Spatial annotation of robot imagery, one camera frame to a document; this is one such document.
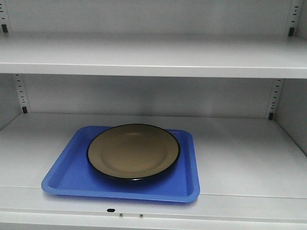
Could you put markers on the blue plastic tray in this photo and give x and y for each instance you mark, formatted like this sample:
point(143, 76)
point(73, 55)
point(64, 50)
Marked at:
point(73, 175)

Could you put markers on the beige plate with black rim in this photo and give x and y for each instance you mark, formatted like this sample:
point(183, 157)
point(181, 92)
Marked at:
point(133, 151)

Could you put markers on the upper grey cabinet shelf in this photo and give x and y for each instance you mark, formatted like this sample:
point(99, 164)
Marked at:
point(154, 55)

